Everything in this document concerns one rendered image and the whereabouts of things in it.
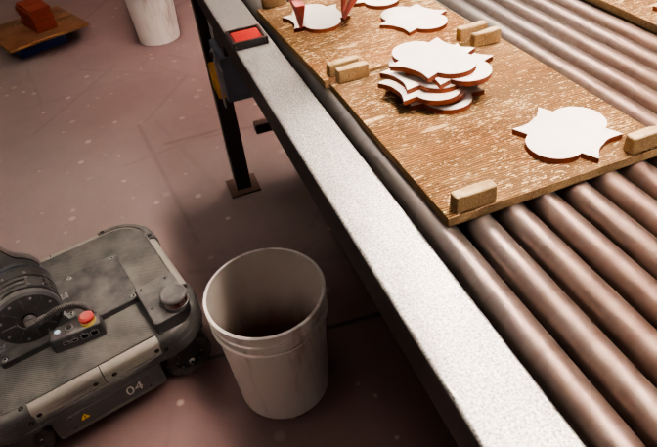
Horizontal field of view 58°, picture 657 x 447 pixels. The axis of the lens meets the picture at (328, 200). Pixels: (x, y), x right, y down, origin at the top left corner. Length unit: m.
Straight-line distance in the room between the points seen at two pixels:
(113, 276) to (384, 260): 1.19
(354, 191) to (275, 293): 0.88
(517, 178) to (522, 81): 0.27
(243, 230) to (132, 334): 0.72
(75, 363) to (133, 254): 0.39
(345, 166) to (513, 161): 0.24
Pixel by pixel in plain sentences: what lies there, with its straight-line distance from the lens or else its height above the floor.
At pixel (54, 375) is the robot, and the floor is 0.24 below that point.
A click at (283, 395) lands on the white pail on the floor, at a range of 1.57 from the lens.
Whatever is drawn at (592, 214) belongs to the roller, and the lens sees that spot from 0.82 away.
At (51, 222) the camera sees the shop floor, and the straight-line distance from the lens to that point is 2.57.
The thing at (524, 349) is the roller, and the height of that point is 0.91.
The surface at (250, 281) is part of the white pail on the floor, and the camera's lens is 1.62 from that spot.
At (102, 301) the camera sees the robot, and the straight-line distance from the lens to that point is 1.74.
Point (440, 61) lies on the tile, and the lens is 0.97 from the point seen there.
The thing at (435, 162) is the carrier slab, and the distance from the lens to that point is 0.84.
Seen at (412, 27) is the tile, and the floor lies 0.95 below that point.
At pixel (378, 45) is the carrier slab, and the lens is 1.17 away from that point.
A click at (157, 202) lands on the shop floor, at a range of 2.46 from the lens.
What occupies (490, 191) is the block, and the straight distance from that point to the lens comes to 0.76.
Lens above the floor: 1.42
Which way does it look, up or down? 39 degrees down
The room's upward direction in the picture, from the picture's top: 7 degrees counter-clockwise
